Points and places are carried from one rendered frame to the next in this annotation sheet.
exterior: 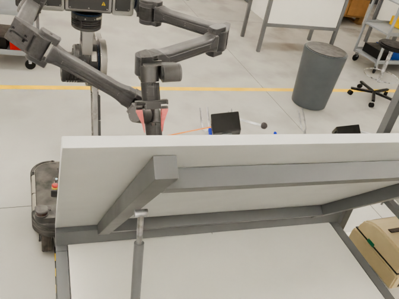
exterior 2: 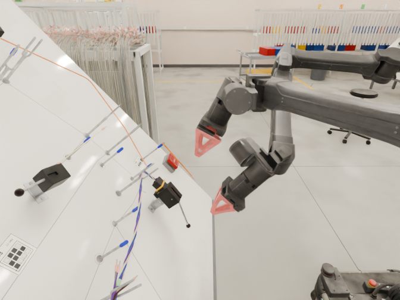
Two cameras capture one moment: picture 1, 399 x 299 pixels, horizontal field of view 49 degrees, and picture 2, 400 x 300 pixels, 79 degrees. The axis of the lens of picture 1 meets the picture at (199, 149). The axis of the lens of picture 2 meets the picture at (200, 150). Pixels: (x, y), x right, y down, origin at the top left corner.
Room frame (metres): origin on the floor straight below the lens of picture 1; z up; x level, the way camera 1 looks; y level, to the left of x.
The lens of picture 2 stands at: (1.41, -0.36, 1.60)
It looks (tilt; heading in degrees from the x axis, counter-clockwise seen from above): 29 degrees down; 115
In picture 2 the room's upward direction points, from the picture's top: straight up
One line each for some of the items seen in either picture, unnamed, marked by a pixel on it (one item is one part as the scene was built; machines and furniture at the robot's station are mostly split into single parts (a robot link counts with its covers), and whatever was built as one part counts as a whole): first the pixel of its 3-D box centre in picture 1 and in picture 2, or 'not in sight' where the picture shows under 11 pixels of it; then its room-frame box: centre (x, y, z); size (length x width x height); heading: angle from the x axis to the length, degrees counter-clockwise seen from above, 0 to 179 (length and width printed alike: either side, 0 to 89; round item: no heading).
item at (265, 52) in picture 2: not in sight; (261, 78); (0.53, 4.35, 0.54); 0.99 x 0.50 x 1.08; 36
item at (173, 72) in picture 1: (159, 69); (247, 96); (1.29, 0.18, 1.44); 0.12 x 0.12 x 0.09; 26
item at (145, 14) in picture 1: (148, 10); not in sight; (1.85, 0.33, 1.44); 0.10 x 0.09 x 0.05; 25
